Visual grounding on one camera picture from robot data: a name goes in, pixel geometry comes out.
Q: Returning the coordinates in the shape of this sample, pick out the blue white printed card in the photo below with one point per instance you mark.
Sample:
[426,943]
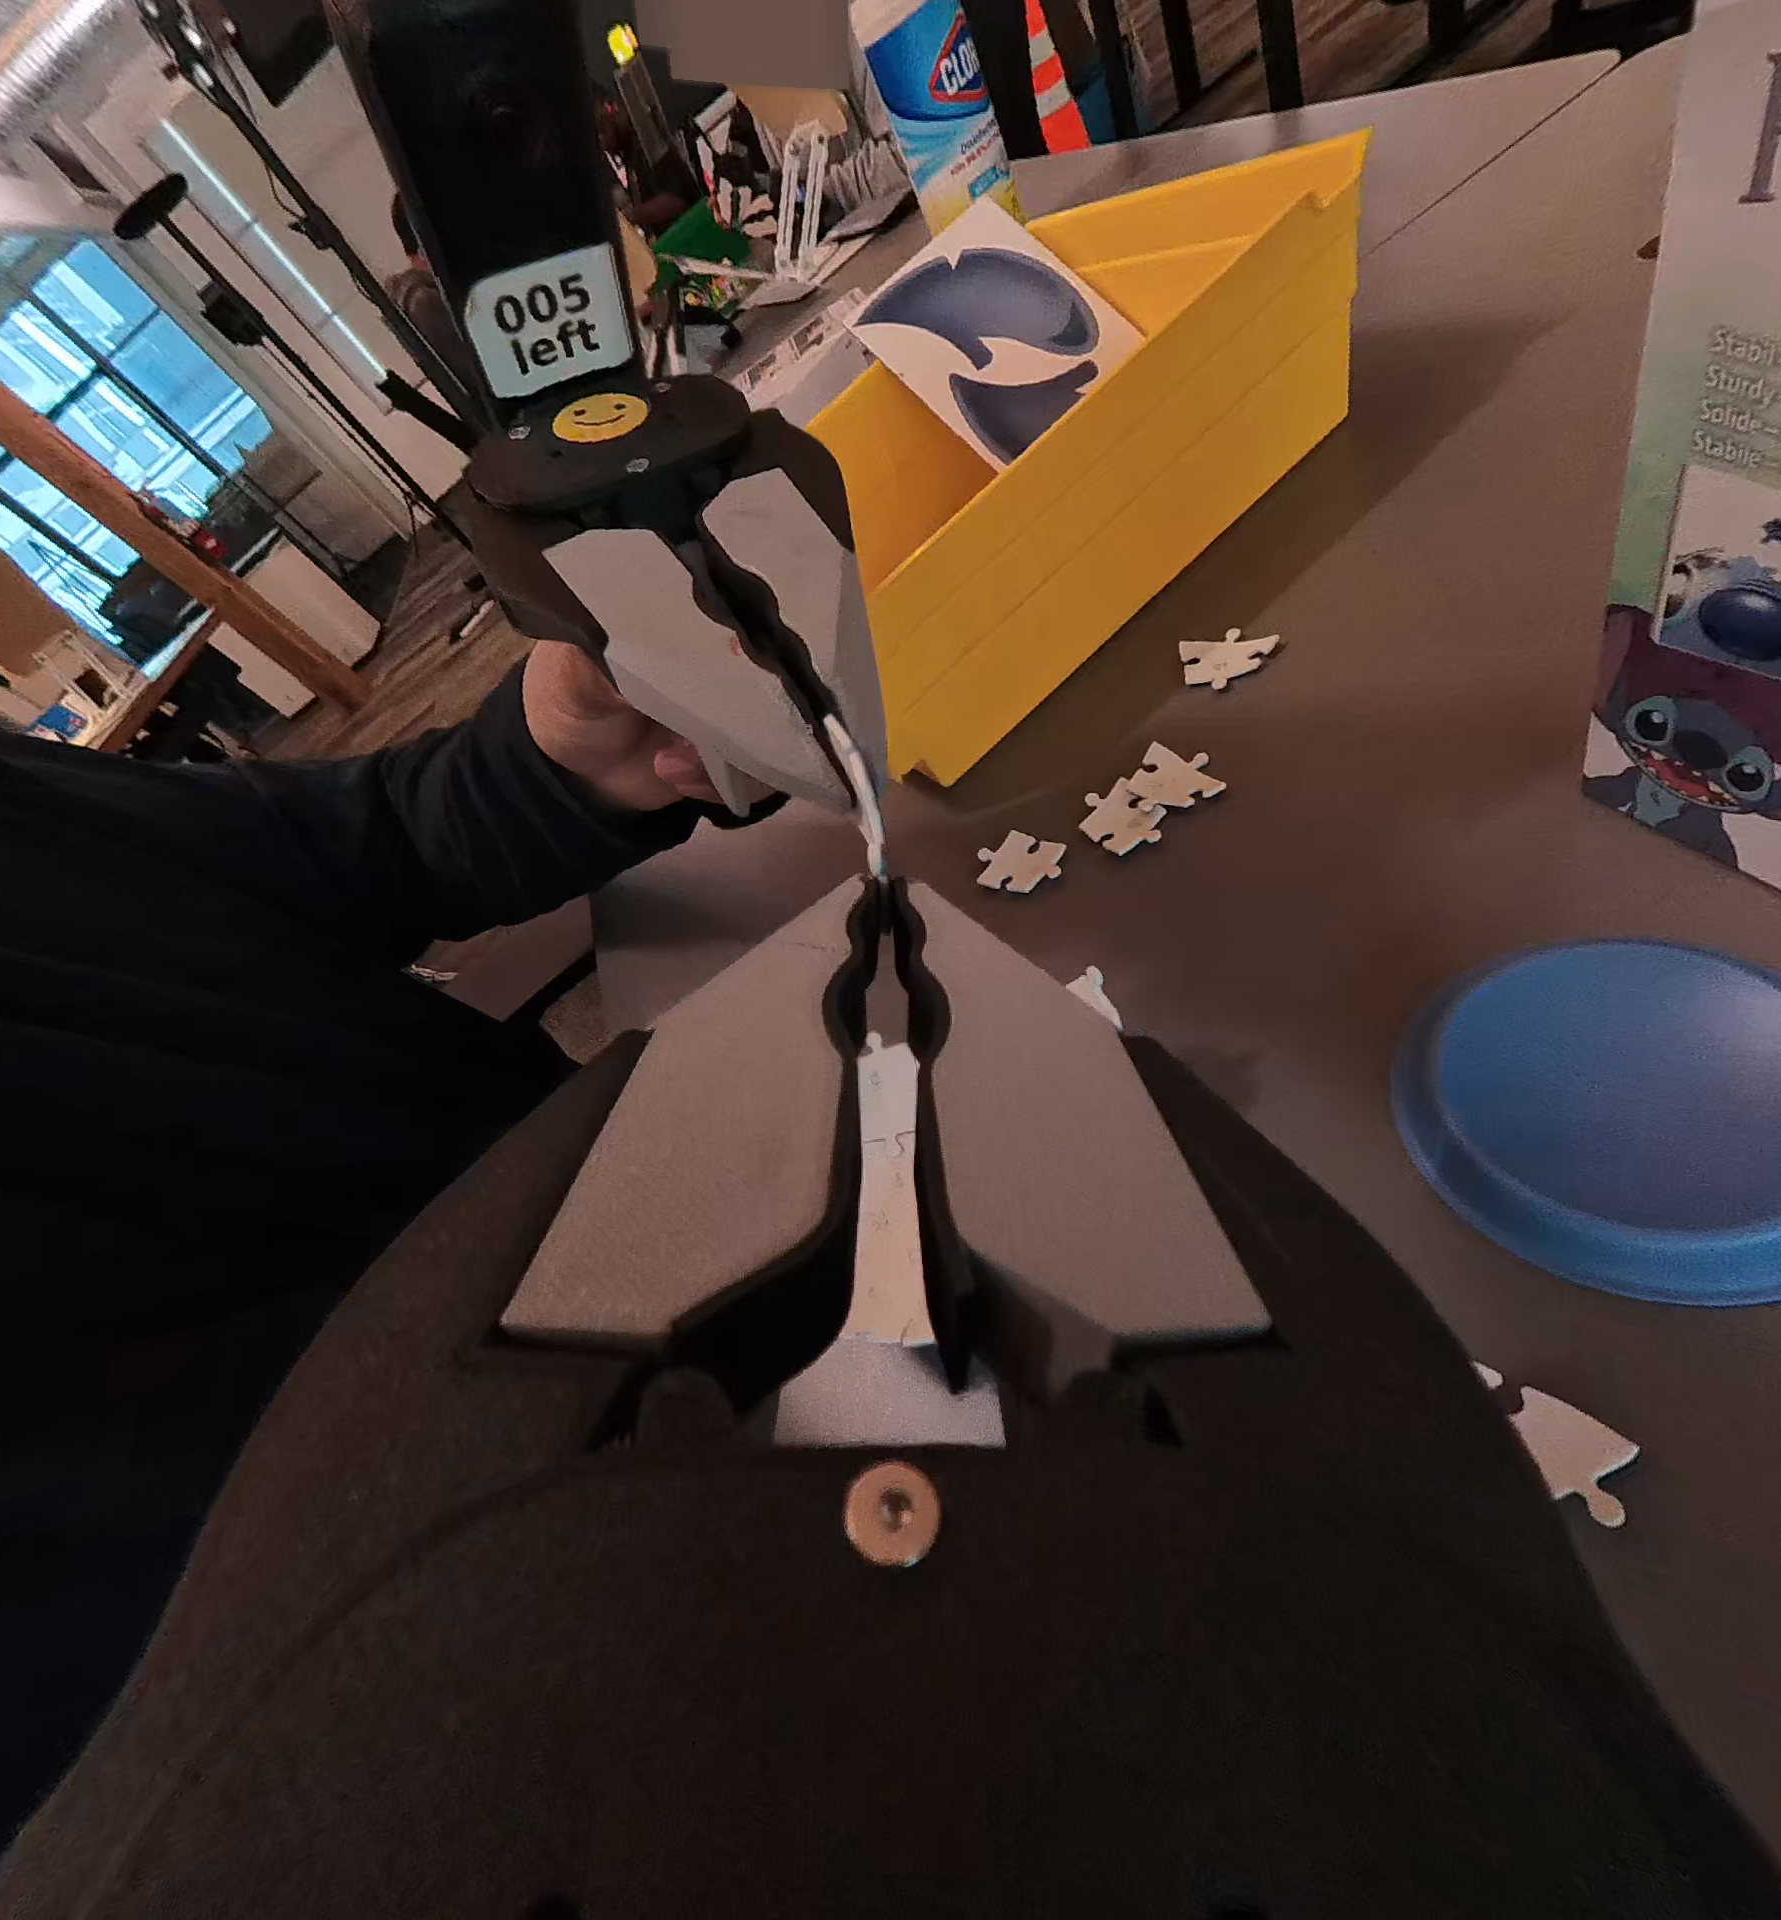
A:
[995,331]

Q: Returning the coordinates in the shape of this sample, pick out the blue round plastic stand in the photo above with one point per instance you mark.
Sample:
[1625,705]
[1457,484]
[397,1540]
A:
[1625,1125]

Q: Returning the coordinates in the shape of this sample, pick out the orange traffic cone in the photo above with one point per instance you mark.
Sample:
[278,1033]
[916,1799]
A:
[1057,68]

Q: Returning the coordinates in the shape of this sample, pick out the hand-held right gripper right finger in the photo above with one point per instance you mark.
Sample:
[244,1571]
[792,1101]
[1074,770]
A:
[1086,1186]

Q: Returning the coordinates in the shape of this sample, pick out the white assembled puzzle ball section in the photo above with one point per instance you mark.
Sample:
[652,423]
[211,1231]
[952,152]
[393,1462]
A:
[892,1202]

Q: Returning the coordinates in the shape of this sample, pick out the printed cardboard puzzle box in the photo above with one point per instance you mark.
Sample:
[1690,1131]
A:
[1744,526]

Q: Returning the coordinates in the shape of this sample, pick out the white cardboard box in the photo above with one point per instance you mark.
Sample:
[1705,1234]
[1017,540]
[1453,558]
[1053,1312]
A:
[802,354]

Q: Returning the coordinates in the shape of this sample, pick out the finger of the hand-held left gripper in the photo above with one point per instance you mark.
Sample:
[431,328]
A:
[816,586]
[680,661]

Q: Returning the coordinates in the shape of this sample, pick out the large window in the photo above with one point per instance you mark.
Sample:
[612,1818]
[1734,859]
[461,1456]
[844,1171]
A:
[80,390]

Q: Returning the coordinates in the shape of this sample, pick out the silver ventilation duct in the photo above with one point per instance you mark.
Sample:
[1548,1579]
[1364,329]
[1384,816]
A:
[36,68]

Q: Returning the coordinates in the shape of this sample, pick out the person's left forearm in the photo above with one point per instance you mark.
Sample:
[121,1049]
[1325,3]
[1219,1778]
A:
[304,839]

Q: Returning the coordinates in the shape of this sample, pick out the wipes canister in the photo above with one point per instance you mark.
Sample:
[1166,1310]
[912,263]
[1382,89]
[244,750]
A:
[937,106]

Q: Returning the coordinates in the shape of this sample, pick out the yellow plastic bin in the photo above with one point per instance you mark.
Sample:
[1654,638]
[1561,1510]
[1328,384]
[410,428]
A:
[1132,496]

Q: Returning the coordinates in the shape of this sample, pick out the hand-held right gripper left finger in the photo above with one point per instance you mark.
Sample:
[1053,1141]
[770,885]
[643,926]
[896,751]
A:
[680,1171]

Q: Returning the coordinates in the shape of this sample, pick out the person's left hand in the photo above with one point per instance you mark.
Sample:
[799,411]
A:
[606,744]

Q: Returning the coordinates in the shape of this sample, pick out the wooden beam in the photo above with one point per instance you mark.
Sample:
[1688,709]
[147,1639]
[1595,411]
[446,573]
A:
[126,526]

